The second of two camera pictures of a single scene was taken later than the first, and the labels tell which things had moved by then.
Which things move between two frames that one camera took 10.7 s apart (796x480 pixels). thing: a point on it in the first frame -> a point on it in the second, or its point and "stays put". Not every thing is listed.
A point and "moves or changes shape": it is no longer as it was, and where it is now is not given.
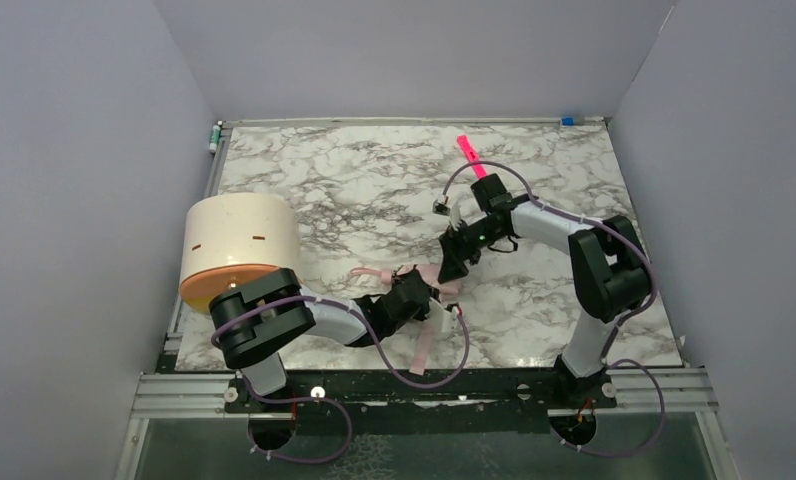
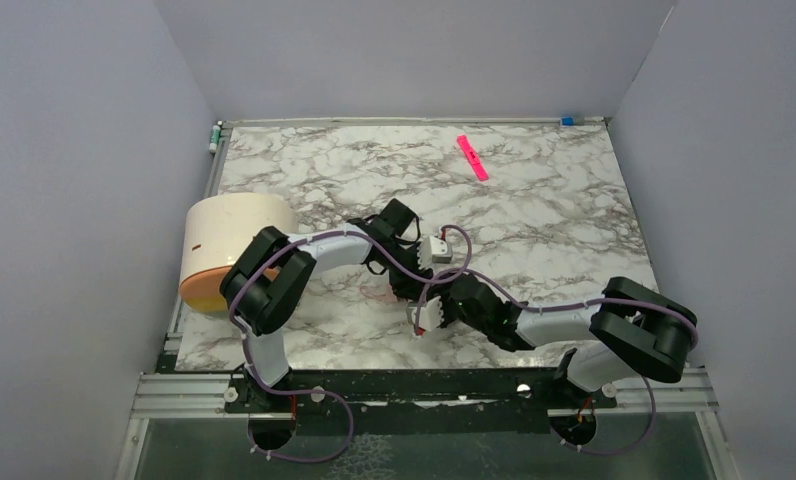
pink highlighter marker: [472, 155] stays put
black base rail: [444, 402] stays put
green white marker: [214, 138] stays put
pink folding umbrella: [425, 335] moves or changes shape
